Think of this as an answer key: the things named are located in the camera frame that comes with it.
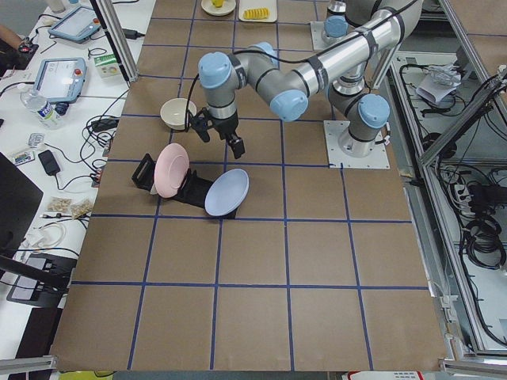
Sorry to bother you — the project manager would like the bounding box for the cream bowl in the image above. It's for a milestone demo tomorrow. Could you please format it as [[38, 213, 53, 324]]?
[[160, 98, 196, 131]]

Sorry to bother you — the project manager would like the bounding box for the white rectangular tray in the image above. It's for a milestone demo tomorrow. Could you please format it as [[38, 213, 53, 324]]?
[[238, 0, 277, 23]]

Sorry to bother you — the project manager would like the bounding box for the near teach pendant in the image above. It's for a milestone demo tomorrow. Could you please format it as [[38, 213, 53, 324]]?
[[34, 57, 87, 104]]

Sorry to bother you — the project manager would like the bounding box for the plastic water bottle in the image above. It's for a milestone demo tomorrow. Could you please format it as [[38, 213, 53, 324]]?
[[20, 88, 62, 130]]

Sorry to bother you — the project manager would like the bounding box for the black power adapter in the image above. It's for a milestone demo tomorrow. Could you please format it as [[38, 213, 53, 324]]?
[[38, 150, 61, 176]]

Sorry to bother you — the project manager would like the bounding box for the yellow sliced bread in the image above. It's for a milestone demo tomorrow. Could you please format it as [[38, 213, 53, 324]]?
[[242, 7, 270, 21]]

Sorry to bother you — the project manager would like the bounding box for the pink plate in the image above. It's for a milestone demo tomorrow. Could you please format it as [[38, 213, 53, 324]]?
[[154, 143, 189, 198]]

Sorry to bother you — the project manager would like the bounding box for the white round plate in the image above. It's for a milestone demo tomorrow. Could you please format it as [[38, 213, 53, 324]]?
[[201, 0, 236, 17]]

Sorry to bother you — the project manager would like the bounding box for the black monitor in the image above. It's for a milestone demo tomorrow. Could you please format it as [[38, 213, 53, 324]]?
[[0, 154, 43, 258]]

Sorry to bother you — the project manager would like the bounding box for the green white box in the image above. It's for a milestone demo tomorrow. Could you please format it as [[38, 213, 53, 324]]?
[[93, 54, 121, 78]]

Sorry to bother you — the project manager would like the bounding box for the blue plate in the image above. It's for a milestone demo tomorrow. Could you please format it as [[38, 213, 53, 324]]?
[[204, 169, 250, 219]]

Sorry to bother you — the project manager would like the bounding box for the person forearm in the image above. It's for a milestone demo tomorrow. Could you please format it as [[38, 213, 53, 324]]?
[[0, 25, 22, 50]]

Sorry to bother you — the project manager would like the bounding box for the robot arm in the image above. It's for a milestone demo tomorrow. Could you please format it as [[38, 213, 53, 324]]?
[[185, 1, 423, 158], [322, 0, 354, 46]]

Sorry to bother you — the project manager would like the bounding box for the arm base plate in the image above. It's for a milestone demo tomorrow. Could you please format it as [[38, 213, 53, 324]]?
[[310, 21, 337, 51], [323, 120, 391, 169]]

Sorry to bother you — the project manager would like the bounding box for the teach pendant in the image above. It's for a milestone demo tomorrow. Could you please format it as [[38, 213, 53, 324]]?
[[34, 57, 87, 104], [48, 6, 101, 44]]

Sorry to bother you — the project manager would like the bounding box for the black dish rack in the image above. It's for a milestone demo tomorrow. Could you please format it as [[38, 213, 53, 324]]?
[[132, 153, 238, 220]]

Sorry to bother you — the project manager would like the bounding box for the aluminium frame post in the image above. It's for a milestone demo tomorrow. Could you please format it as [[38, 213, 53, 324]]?
[[90, 0, 139, 83]]

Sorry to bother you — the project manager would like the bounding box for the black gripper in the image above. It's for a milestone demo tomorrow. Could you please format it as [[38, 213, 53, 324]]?
[[187, 108, 246, 159]]

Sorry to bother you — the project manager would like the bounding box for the far teach pendant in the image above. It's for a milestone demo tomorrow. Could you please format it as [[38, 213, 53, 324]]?
[[48, 6, 101, 44]]

